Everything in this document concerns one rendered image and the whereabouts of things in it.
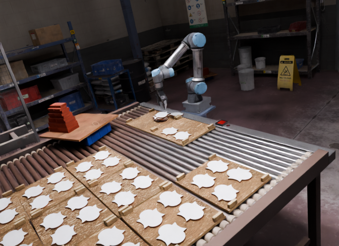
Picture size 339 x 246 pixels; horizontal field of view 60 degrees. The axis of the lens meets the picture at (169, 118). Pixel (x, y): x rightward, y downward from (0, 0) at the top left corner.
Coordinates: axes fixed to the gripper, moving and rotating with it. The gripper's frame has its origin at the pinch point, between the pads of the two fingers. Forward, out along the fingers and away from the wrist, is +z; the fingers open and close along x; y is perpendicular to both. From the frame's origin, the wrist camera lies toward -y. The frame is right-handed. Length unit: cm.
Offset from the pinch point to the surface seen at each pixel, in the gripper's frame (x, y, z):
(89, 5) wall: 6, 517, -110
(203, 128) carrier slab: -17.9, -42.9, 9.7
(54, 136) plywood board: 97, 10, -1
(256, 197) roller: -7, -133, 11
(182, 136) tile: 0.8, -46.6, 8.6
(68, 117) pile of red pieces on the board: 81, 11, -13
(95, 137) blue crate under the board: 64, 1, 8
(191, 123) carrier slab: -14.7, -26.1, 9.7
